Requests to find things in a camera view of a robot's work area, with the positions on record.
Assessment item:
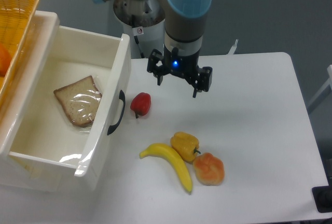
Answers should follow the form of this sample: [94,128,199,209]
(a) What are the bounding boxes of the wrapped bread slice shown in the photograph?
[53,76,102,128]

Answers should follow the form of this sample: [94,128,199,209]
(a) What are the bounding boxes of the orange bread roll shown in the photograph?
[192,152,225,186]

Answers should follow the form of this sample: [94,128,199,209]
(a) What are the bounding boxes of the orange fruit in basket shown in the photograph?
[0,44,12,77]

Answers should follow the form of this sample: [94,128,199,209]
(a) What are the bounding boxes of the white bracket behind table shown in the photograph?
[228,39,239,55]

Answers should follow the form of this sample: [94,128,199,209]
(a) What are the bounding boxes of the white frame at right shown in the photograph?
[307,65,331,114]

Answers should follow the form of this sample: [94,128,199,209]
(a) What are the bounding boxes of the white drawer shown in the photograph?
[1,26,131,180]

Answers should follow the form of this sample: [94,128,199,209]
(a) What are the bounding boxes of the red bell pepper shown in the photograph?
[130,92,151,118]

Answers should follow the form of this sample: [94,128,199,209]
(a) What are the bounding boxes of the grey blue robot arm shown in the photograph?
[93,0,213,93]

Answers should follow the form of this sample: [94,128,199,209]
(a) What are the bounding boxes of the black device at table edge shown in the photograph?
[312,186,331,213]

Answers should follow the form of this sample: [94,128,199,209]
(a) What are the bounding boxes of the yellow banana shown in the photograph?
[139,143,193,194]

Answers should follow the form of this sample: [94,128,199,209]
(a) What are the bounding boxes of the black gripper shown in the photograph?
[147,46,213,97]

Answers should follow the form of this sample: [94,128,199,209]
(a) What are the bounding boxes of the yellow woven basket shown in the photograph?
[1,0,39,103]

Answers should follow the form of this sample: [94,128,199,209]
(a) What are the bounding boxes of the yellow bell pepper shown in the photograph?
[170,132,201,163]

